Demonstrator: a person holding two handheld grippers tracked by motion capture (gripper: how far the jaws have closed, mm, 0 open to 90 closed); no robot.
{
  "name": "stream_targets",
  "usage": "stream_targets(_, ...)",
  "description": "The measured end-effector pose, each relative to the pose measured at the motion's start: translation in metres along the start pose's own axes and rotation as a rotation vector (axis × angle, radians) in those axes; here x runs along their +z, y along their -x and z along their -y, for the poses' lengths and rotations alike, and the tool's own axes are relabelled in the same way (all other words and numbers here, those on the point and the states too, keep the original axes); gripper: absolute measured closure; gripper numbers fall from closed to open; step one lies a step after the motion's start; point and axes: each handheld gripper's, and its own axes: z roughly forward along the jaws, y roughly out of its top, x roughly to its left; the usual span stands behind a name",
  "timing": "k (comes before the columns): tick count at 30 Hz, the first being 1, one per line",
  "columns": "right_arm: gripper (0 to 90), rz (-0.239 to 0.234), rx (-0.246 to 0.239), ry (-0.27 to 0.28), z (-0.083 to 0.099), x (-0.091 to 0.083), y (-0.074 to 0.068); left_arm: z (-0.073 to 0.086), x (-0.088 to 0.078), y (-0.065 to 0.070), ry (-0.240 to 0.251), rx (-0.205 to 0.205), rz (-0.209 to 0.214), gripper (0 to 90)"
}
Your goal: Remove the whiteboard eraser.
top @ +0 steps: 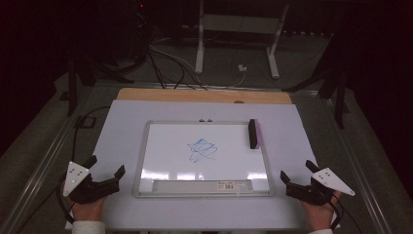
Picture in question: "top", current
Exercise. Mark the white metal stand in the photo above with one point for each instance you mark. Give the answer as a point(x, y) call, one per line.
point(199, 48)

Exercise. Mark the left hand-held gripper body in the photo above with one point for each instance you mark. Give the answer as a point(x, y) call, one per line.
point(94, 190)

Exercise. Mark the person's left hand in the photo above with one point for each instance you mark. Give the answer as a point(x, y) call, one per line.
point(87, 213)

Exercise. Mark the black tripod stand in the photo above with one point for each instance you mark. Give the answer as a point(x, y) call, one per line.
point(340, 97)
point(72, 87)

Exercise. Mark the purple and black whiteboard eraser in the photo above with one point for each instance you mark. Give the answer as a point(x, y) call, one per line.
point(254, 135)

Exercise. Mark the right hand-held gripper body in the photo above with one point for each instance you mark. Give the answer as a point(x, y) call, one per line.
point(311, 194)

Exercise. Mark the white whiteboard with metal frame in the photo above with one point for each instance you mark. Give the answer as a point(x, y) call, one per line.
point(168, 156)

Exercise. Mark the person's right hand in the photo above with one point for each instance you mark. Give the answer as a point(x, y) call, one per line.
point(319, 216)

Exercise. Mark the large white sheet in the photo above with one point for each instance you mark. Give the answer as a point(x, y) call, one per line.
point(285, 130)

